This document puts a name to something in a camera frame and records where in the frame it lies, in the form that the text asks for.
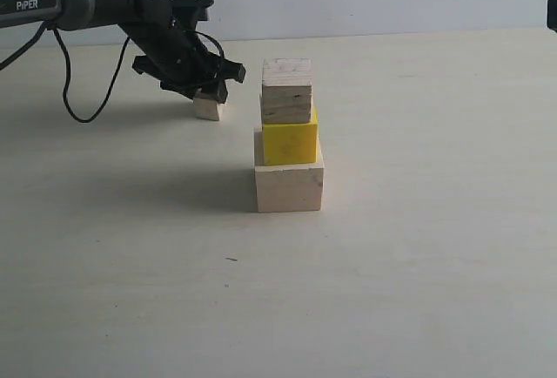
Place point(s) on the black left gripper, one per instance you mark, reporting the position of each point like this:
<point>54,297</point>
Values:
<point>177,58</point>

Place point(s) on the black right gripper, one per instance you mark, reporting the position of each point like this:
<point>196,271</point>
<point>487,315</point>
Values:
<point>552,15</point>

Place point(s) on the small light wooden cube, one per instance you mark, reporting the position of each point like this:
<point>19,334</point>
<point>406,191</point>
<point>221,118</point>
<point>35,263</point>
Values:
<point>207,108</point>

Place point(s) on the medium plywood cube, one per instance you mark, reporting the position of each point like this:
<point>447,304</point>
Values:
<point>286,91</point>

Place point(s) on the yellow cube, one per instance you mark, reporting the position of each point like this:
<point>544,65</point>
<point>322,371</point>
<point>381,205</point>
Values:
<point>291,143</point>

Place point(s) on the large light wooden cube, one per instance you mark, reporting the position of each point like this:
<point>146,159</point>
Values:
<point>287,188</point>

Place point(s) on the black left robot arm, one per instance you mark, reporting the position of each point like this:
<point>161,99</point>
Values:
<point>72,15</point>

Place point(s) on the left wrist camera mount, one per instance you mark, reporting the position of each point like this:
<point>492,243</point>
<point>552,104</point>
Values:
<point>188,13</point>

